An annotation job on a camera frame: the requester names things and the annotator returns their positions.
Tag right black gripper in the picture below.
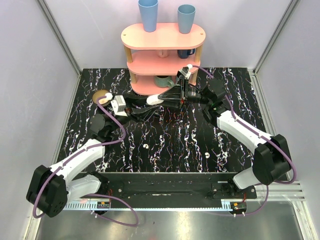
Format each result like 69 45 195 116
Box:
157 76 211 110

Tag white oval case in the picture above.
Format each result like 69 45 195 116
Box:
146 94 164 106

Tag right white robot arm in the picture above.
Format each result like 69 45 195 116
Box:
156 78 294 199

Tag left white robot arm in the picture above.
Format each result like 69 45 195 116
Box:
26 93 163 219

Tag green ceramic mug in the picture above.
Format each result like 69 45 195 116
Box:
154 75 175 88

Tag pink three-tier wooden shelf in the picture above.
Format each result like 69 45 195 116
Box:
121 23 206 95

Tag dark blue mug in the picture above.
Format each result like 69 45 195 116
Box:
177 48 196 59

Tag pink mug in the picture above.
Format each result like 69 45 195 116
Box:
156 49 169 58

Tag right light blue tumbler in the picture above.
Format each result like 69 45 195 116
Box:
177 4 196 34

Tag light blue tumbler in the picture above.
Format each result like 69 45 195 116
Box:
177 4 196 34
138 0 158 33

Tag left light blue tumbler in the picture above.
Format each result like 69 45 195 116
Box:
138 0 158 33

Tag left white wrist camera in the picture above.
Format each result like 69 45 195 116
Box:
111 95 128 117

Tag black mounting base plate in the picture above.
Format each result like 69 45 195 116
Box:
94 172 257 200

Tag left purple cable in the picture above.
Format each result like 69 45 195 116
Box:
33 96 140 228

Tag purple cable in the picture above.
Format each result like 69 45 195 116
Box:
189 65 298 217
33 96 140 228

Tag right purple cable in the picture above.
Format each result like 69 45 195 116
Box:
189 65 298 217

